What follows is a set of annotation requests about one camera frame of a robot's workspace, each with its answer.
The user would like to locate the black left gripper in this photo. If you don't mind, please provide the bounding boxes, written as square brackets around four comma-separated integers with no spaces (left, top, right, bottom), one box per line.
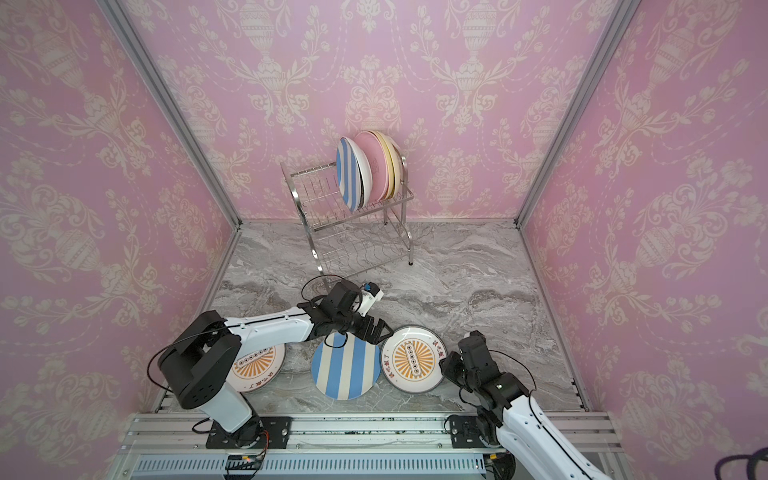
[335,307,397,344]

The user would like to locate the orange sunburst plate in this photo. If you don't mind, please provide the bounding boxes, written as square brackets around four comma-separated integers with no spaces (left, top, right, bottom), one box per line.
[227,344,286,393]
[380,326,447,394]

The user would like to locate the blue striped plate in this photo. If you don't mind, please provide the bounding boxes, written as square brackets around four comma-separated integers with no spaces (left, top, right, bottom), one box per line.
[311,332,381,401]
[336,137,363,212]

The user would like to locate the cream beige plate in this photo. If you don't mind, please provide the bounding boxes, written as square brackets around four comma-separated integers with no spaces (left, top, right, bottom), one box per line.
[388,136,405,196]

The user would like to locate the yellow bear plate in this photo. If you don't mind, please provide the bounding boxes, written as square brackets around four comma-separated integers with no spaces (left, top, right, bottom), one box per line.
[378,132,395,200]

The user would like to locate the pink bear plate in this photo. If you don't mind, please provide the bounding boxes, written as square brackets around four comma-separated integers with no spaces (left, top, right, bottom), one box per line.
[354,131,389,204]

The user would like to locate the brown rim petal pattern plate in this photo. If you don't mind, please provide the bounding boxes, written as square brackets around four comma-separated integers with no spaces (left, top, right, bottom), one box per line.
[349,140,373,209]

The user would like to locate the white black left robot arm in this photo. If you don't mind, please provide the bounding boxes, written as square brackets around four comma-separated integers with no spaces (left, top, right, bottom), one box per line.
[148,278,394,448]

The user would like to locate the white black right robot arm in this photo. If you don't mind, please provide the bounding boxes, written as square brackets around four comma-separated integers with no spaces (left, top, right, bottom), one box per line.
[439,331,608,479]

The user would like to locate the stainless steel dish rack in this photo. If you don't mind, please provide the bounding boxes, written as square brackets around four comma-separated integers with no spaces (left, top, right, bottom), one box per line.
[280,147,414,276]

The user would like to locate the small circuit board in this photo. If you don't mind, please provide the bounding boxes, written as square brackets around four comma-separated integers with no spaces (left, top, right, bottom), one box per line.
[224,455,264,479]

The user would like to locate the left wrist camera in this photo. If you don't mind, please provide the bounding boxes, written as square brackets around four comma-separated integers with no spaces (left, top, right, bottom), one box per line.
[357,282,383,316]

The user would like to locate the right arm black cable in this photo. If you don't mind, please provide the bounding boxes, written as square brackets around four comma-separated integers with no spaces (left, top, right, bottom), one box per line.
[488,349,592,480]

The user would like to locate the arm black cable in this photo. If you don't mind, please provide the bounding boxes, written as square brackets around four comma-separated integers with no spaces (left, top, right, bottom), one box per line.
[145,274,364,397]
[488,349,592,480]

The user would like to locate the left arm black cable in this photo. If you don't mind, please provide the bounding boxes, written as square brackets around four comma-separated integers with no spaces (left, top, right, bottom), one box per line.
[145,274,364,397]

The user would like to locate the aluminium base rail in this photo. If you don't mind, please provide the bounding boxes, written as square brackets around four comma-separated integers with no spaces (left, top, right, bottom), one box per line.
[107,410,631,480]

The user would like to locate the left aluminium corner post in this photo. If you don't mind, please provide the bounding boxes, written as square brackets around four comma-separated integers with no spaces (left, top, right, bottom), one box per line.
[96,0,242,230]

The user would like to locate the aluminium corner post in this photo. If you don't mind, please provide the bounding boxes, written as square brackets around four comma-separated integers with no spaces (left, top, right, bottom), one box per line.
[96,0,242,230]
[515,0,641,230]

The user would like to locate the right aluminium corner post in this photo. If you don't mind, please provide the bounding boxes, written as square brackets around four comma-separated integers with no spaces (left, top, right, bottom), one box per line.
[515,0,641,230]

